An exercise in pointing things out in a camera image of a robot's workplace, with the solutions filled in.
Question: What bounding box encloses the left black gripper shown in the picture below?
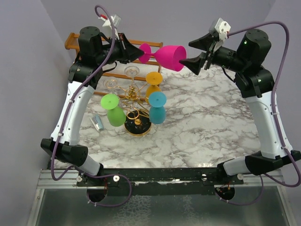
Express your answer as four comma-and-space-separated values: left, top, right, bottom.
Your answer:
95, 32, 144, 66

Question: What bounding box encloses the pink plastic goblet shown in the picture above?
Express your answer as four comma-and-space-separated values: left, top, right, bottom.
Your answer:
138, 43, 187, 72

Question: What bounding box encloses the clear wine glass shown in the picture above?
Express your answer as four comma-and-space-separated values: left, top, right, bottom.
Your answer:
124, 66, 140, 88
103, 79, 118, 94

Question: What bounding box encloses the orange plastic goblet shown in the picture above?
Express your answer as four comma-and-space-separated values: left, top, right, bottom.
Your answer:
145, 72, 163, 103

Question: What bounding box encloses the blue plastic goblet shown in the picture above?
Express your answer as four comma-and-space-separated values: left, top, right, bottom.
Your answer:
148, 91, 166, 124

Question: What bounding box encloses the green plastic goblet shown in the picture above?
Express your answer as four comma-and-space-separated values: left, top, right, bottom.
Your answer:
101, 94, 126, 127

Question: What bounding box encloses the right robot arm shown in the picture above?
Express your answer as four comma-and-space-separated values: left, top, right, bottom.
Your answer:
180, 29, 301, 184

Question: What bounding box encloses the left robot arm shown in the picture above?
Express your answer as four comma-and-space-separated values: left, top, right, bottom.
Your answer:
40, 26, 144, 186

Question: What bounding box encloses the wooden dish rack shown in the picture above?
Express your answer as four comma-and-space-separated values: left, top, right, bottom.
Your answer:
64, 32, 163, 82

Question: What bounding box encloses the small blue white packet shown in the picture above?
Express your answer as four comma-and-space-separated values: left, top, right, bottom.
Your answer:
90, 114, 104, 132

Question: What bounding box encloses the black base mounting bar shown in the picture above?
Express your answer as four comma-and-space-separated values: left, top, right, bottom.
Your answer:
77, 168, 243, 196

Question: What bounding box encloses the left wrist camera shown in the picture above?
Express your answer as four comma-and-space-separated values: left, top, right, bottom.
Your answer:
98, 14, 123, 38

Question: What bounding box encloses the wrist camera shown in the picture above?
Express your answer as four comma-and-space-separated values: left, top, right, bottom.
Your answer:
209, 17, 231, 52
98, 14, 123, 38

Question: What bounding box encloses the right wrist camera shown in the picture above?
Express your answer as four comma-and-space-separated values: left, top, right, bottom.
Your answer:
209, 17, 231, 52

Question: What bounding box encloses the gold wire wine glass rack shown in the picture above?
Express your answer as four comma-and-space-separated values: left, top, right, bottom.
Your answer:
116, 83, 152, 137

